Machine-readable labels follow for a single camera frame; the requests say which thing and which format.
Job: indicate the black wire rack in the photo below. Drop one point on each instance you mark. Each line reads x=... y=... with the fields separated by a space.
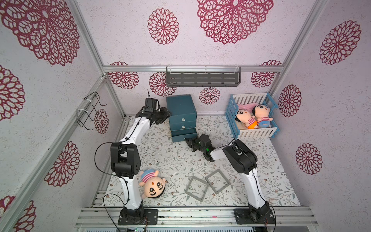
x=84 y=114

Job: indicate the teal drawer cabinet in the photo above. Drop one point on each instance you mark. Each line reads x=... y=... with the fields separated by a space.
x=183 y=119

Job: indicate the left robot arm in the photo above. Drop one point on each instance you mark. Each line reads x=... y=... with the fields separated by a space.
x=126 y=161

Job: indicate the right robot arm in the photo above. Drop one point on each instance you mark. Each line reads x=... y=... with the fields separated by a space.
x=243 y=160

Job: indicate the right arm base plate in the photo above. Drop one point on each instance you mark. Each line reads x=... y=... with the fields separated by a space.
x=262 y=215

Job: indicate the large plush doll head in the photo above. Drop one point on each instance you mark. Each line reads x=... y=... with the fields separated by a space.
x=153 y=185

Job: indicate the blue white toy crib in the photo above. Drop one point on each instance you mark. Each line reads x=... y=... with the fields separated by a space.
x=248 y=102

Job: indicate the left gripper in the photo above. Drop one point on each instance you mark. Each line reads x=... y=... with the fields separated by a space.
x=166 y=114

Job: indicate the grey wall shelf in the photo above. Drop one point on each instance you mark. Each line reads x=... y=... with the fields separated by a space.
x=202 y=79

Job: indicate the plush doll orange pants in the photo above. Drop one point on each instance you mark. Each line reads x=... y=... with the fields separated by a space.
x=246 y=118

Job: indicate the grey brooch box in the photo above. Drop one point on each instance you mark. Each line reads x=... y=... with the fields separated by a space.
x=217 y=181
x=197 y=188

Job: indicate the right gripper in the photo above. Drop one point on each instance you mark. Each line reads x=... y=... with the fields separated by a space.
x=192 y=142

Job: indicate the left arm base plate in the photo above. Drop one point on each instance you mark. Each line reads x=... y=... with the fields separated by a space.
x=139 y=216

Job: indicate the plush doll blue pants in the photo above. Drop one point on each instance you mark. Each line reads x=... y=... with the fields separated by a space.
x=261 y=113

